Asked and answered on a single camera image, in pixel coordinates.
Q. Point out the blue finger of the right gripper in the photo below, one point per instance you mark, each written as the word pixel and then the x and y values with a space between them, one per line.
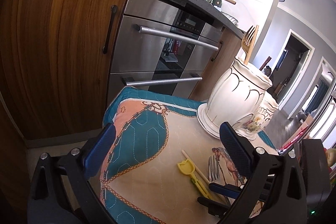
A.
pixel 227 190
pixel 216 209

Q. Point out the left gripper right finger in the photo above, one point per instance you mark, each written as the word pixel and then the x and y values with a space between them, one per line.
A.
pixel 255 167

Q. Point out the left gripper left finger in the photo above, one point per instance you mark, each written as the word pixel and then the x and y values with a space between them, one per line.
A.
pixel 80 167

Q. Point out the silver fork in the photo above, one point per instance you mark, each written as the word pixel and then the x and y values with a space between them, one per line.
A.
pixel 215 171

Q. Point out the yellow plastic spoon in holder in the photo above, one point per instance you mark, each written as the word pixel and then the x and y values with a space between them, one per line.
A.
pixel 187 168

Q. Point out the white floral ceramic utensil holder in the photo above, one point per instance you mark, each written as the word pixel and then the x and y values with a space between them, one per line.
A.
pixel 240 98

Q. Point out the horse print quilted mat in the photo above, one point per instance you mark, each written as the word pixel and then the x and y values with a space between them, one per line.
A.
pixel 140 179

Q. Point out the wooden chopstick upper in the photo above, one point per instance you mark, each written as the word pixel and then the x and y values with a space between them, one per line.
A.
pixel 253 40

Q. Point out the right wooden cabinet door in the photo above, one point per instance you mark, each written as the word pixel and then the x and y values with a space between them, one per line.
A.
pixel 229 45

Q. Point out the wooden cabinet door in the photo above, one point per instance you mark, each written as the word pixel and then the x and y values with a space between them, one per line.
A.
pixel 55 61
pixel 229 45

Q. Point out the gold fork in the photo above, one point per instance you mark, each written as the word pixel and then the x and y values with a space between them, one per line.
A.
pixel 248 44

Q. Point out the left wooden cabinet door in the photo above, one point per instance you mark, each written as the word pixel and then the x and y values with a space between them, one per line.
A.
pixel 55 61

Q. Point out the stainless steel oven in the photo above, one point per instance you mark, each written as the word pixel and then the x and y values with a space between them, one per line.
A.
pixel 160 48

